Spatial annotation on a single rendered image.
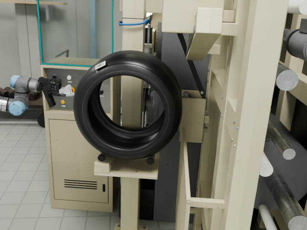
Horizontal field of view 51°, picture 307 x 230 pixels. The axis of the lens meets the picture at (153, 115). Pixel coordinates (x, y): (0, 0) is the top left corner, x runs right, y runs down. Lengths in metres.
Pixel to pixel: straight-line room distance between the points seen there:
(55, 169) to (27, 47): 2.92
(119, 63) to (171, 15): 0.42
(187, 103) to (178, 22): 0.76
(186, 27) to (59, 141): 1.67
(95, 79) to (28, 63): 3.82
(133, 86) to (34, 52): 3.48
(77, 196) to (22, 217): 0.48
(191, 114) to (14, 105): 1.03
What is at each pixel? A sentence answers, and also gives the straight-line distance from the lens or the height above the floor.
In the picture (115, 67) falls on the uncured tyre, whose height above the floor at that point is 1.43.
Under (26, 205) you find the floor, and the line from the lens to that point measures 3.19.
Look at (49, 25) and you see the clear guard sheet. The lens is 2.56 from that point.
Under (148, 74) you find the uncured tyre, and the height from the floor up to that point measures 1.41.
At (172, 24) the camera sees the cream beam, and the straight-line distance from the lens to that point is 1.39.
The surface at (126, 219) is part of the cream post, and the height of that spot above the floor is 0.21.
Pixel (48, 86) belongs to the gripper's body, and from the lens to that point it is 1.88.
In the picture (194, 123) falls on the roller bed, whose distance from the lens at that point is 2.08.
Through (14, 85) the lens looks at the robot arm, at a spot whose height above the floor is 1.29.
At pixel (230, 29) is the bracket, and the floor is 1.66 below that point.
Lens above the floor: 1.76
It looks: 19 degrees down
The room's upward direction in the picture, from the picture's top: 3 degrees clockwise
